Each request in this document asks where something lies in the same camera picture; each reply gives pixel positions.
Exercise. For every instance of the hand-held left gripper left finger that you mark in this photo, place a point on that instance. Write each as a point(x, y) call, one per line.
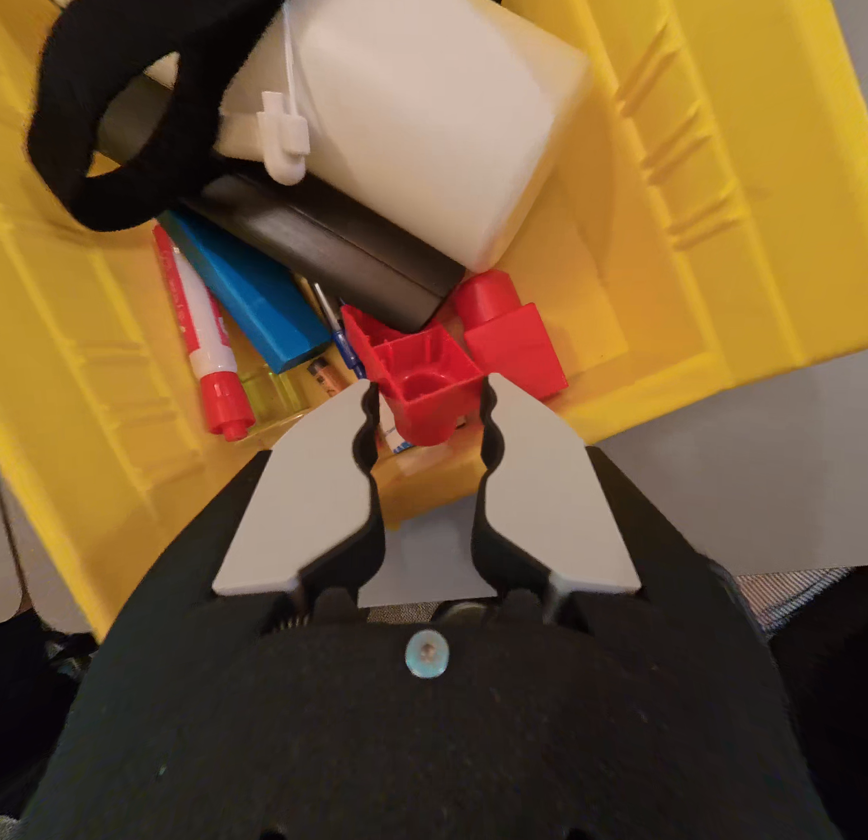
point(291, 508)

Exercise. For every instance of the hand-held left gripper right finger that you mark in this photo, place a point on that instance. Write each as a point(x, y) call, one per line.
point(553, 508)

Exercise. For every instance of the red building block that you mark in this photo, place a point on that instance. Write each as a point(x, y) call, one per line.
point(519, 345)
point(420, 386)

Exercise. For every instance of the yellow plastic bin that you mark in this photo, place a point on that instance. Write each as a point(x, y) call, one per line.
point(712, 176)

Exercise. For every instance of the red cap whiteboard marker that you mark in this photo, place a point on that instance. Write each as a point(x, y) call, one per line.
point(217, 392)

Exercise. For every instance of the small orange battery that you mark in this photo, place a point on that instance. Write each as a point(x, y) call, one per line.
point(324, 374)

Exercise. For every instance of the blue pen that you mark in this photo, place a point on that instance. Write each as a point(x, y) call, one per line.
point(346, 348)

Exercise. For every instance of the blue rectangular block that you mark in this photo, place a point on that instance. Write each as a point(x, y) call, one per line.
point(251, 291)

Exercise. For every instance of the grey woven fabric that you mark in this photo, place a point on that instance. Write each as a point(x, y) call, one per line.
point(800, 592)

